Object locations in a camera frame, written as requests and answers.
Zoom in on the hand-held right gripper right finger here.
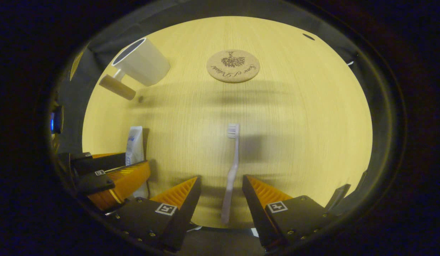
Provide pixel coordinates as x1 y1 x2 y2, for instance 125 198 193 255
242 175 338 249

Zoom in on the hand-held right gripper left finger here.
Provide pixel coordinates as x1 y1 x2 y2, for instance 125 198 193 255
106 175 202 252

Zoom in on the white toothpaste tube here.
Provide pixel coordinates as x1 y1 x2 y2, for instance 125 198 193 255
126 126 149 199

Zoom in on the pale pink toothbrush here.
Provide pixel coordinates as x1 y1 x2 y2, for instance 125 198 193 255
221 123 240 224

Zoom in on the white cup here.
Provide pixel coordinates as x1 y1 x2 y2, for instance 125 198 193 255
99 37 171 101

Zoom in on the round cork coaster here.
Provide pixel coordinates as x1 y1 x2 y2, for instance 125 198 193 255
206 49 260 84

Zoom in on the wooden desktop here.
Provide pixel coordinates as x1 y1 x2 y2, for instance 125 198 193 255
82 16 373 229

